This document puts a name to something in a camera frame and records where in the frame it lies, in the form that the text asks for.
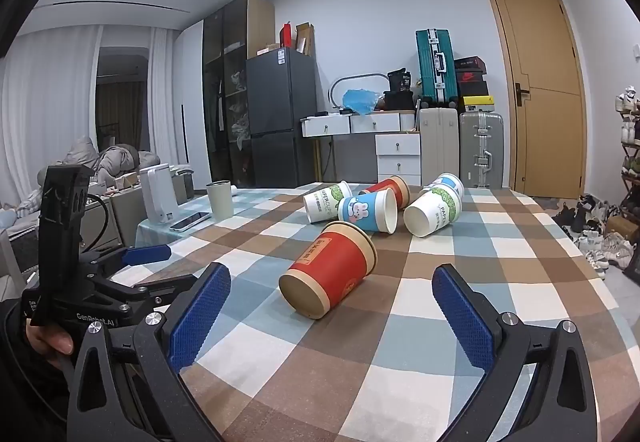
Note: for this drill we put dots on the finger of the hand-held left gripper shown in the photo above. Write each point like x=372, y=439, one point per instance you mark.
x=165, y=287
x=147, y=254

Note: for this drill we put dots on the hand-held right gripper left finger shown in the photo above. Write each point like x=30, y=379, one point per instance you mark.
x=200, y=317

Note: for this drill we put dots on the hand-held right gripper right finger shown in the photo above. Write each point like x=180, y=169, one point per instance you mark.
x=462, y=317

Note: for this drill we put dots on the red paper cup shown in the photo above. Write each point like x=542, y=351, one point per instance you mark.
x=330, y=267
x=395, y=187

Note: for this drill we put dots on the white green-print paper cup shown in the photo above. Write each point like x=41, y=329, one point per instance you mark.
x=440, y=209
x=322, y=202

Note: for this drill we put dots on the white blue-print paper cup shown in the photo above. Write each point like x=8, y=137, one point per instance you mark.
x=450, y=182

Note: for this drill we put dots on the blue bunny paper cup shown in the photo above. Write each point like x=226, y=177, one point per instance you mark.
x=365, y=212

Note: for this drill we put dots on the person's left hand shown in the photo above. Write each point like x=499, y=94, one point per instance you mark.
x=47, y=339

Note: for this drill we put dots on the grey sofa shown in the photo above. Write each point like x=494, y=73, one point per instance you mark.
x=20, y=232

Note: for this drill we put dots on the smartphone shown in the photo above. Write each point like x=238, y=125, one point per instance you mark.
x=190, y=221

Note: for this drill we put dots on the white appliance box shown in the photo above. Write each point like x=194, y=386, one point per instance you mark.
x=157, y=194

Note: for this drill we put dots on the checked tablecloth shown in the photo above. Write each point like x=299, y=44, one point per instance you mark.
x=400, y=322

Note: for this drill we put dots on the grey appliance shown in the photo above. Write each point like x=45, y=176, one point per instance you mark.
x=187, y=184

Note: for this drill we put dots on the beige tumbler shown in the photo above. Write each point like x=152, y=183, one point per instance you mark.
x=220, y=202

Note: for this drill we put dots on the grey jacket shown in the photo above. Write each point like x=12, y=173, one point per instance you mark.
x=117, y=156

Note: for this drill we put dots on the white curtain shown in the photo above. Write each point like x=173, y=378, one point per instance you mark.
x=45, y=111
x=161, y=91

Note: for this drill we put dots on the pile of shoes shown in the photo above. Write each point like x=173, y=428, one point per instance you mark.
x=592, y=232

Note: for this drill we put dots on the white wardrobe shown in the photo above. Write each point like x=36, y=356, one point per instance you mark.
x=190, y=91

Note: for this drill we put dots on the silver suitcase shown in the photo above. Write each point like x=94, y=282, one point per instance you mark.
x=481, y=149

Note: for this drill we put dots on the beige suitcase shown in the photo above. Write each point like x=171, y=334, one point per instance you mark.
x=438, y=144

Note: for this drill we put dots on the dark glass-door cabinet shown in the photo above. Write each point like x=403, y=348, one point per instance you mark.
x=225, y=91

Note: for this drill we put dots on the white desk with drawers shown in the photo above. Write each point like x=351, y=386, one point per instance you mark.
x=397, y=146

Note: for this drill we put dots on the dark grey refrigerator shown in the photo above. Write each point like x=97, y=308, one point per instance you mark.
x=282, y=116

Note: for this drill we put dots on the yellow shoe box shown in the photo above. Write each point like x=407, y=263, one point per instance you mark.
x=478, y=102

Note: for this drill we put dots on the shoe rack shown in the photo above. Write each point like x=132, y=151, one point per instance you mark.
x=631, y=161

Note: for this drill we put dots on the blue plastic bag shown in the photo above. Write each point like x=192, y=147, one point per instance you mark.
x=361, y=101

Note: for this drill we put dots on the wooden door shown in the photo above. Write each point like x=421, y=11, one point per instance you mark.
x=540, y=86

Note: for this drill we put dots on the black bag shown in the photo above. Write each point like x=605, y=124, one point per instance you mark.
x=400, y=81

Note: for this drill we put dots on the teal suitcase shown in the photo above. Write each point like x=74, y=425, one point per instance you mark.
x=435, y=66

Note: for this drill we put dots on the black shoe box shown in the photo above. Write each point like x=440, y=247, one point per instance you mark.
x=470, y=63

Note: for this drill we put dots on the cardboard box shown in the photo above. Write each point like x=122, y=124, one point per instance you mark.
x=305, y=39

